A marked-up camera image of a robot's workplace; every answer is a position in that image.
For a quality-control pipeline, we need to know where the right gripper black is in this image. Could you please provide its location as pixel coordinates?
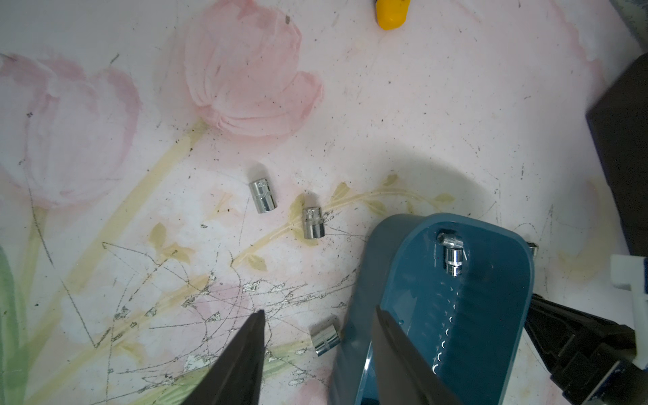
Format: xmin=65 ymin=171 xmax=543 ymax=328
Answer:
xmin=525 ymin=295 xmax=647 ymax=404

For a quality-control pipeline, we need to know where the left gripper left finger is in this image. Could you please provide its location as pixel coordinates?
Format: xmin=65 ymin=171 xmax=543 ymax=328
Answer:
xmin=182 ymin=310 xmax=266 ymax=405

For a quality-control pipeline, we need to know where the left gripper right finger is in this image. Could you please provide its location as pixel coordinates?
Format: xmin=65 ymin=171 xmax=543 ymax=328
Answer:
xmin=371 ymin=306 xmax=461 ymax=405

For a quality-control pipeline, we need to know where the chrome socket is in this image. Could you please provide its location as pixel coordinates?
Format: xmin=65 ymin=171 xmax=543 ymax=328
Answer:
xmin=310 ymin=324 xmax=341 ymax=357
xmin=437 ymin=232 xmax=467 ymax=278
xmin=528 ymin=242 xmax=539 ymax=256
xmin=303 ymin=207 xmax=325 ymax=240
xmin=250 ymin=178 xmax=277 ymax=214

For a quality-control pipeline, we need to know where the teal plastic storage tray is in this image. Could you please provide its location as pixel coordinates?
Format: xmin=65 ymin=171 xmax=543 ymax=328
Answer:
xmin=328 ymin=214 xmax=534 ymax=404

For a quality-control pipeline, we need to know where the chrome socket in tray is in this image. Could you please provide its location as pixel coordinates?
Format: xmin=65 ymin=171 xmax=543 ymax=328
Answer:
xmin=437 ymin=232 xmax=467 ymax=278

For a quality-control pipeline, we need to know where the yellow black toolbox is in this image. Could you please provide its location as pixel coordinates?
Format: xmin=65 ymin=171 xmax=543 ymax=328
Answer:
xmin=586 ymin=54 xmax=647 ymax=257

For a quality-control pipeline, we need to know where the yellow utility knife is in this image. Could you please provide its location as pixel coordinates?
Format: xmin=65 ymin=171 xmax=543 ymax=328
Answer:
xmin=375 ymin=0 xmax=410 ymax=30

